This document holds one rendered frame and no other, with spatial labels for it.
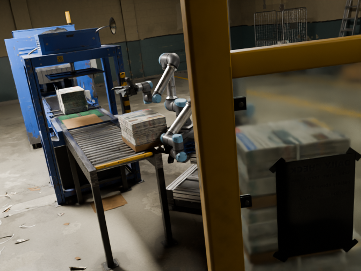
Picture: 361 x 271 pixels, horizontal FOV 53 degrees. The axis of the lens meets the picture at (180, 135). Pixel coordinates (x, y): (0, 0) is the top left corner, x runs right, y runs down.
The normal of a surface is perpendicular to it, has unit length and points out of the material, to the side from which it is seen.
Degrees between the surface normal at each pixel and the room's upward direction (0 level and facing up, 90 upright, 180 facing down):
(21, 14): 90
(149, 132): 90
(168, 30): 90
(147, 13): 90
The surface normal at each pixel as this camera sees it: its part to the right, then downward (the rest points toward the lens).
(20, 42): 0.43, 0.23
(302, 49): 0.11, 0.29
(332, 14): -0.90, 0.22
